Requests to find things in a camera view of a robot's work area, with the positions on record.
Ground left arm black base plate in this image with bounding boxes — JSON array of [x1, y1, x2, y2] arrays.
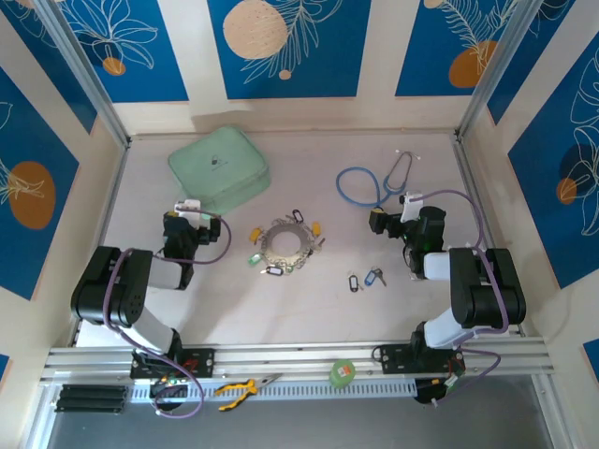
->
[[129, 346, 217, 379]]

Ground aluminium frame post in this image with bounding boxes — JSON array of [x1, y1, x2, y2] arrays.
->
[[456, 0, 533, 141], [32, 0, 132, 149]]

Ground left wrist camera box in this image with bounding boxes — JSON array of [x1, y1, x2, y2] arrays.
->
[[174, 198, 203, 229]]

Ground yellow black pliers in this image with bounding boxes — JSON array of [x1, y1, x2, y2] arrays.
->
[[213, 372, 285, 413]]

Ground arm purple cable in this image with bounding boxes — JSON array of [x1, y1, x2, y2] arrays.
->
[[417, 189, 511, 408], [101, 210, 233, 419]]

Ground blue stethoscope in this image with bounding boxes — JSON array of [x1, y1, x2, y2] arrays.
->
[[335, 149, 421, 210]]

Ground slotted grey cable duct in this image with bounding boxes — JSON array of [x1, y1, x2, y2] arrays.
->
[[130, 377, 417, 402]]

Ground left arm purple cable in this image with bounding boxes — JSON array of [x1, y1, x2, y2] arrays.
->
[[101, 210, 233, 419]]

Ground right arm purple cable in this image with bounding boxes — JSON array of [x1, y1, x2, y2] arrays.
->
[[417, 189, 511, 408]]

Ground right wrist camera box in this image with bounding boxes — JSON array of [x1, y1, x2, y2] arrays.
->
[[399, 190, 425, 224]]

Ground metal keyring disc with keys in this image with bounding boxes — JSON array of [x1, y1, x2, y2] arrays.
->
[[247, 209, 328, 278]]

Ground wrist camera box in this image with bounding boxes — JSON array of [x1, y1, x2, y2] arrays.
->
[[399, 190, 425, 224], [174, 198, 203, 229]]

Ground aluminium frame rail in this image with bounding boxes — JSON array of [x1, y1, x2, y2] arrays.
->
[[39, 339, 556, 385]]

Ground green tape roll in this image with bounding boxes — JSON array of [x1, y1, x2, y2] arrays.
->
[[329, 358, 357, 389]]

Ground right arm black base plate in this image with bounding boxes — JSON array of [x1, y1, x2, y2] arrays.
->
[[376, 344, 464, 375]]

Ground black ribbed block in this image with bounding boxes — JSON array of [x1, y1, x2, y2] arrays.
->
[[54, 384, 127, 415]]

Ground mint green zip case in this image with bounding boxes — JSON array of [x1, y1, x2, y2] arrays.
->
[[167, 124, 272, 221]]

